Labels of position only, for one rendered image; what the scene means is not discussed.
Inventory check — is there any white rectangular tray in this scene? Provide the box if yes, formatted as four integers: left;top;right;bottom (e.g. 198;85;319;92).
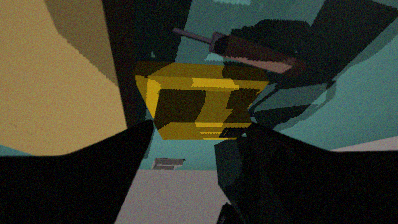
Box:
151;158;183;170

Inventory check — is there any tan panel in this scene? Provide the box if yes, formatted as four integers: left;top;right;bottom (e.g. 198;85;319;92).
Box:
0;0;137;156

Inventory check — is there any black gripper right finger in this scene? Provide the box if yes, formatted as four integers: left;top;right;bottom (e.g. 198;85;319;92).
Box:
245;122;398;224

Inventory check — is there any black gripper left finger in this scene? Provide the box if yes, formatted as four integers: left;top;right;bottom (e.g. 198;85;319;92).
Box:
0;120;154;224

